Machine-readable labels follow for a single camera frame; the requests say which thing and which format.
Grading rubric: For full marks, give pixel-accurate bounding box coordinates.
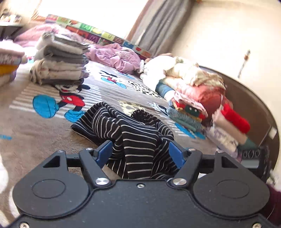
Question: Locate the small stack of folded clothes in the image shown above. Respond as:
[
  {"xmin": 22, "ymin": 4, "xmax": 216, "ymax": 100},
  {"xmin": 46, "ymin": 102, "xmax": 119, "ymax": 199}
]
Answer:
[{"xmin": 0, "ymin": 40, "xmax": 28, "ymax": 86}]

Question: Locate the black white striped garment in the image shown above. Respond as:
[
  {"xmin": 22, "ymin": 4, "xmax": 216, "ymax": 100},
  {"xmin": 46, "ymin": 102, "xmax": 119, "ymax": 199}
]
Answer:
[{"xmin": 71, "ymin": 102, "xmax": 178, "ymax": 180}]

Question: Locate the colourful alphabet foam mat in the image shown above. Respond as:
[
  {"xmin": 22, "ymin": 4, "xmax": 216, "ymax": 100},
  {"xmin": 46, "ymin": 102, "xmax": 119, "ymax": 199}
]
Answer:
[{"xmin": 45, "ymin": 14, "xmax": 152, "ymax": 60}]

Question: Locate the dark wooden headboard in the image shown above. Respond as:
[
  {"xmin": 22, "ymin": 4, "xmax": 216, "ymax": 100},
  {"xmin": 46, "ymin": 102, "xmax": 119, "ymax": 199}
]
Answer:
[{"xmin": 200, "ymin": 66, "xmax": 280, "ymax": 168}]

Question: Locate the grey curtain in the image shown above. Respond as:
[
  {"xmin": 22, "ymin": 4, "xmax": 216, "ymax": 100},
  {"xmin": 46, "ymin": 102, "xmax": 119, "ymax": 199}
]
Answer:
[{"xmin": 127, "ymin": 1, "xmax": 196, "ymax": 56}]

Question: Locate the pile of mixed clothes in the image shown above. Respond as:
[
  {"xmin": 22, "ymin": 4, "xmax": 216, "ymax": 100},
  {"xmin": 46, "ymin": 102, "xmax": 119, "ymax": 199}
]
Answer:
[{"xmin": 139, "ymin": 53, "xmax": 258, "ymax": 158}]

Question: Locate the stack of grey folded clothes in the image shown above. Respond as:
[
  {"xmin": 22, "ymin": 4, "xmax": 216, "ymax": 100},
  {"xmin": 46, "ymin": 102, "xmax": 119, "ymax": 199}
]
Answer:
[{"xmin": 30, "ymin": 32, "xmax": 90, "ymax": 85}]

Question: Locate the Mickey Mouse carpet blanket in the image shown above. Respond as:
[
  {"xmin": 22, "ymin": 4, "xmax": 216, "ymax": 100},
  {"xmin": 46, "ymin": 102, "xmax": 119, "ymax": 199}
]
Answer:
[{"xmin": 1, "ymin": 62, "xmax": 216, "ymax": 227}]

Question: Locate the pink purple quilt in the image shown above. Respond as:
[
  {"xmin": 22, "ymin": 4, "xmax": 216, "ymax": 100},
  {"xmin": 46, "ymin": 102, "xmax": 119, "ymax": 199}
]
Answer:
[{"xmin": 14, "ymin": 24, "xmax": 141, "ymax": 74}]

